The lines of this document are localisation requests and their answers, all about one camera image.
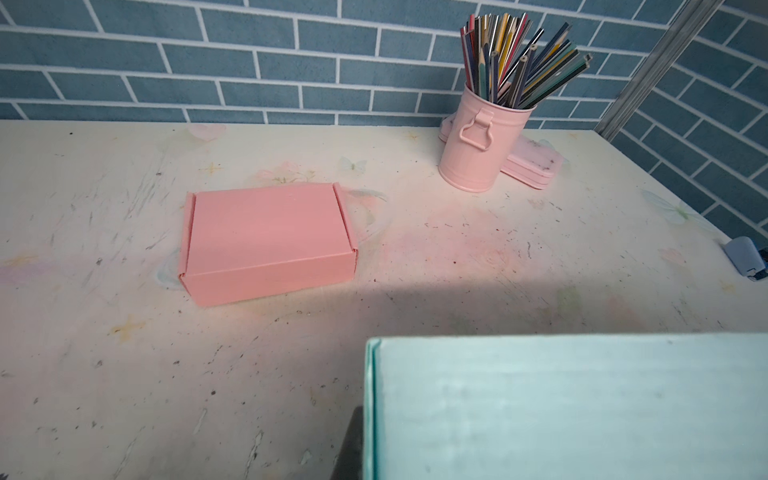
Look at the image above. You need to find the coloured pencils bundle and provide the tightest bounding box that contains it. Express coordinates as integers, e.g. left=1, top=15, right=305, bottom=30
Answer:
left=459, top=13, right=593, bottom=110

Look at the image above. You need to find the pink pencil case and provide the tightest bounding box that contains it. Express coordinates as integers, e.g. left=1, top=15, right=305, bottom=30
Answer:
left=439, top=114, right=564, bottom=190

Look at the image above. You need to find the pink metal pencil cup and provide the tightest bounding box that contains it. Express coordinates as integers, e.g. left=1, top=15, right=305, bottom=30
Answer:
left=438, top=87, right=532, bottom=193

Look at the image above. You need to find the light blue paper box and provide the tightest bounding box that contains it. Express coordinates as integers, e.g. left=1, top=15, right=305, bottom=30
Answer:
left=362, top=333, right=767, bottom=479

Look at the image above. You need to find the small blue clip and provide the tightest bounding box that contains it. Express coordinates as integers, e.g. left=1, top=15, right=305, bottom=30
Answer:
left=723, top=236, right=768, bottom=281

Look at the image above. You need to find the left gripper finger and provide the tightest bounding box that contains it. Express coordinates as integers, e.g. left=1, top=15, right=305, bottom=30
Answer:
left=330, top=406, right=364, bottom=480

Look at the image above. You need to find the pink paper box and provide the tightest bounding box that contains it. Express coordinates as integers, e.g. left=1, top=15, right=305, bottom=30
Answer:
left=178, top=183, right=358, bottom=307

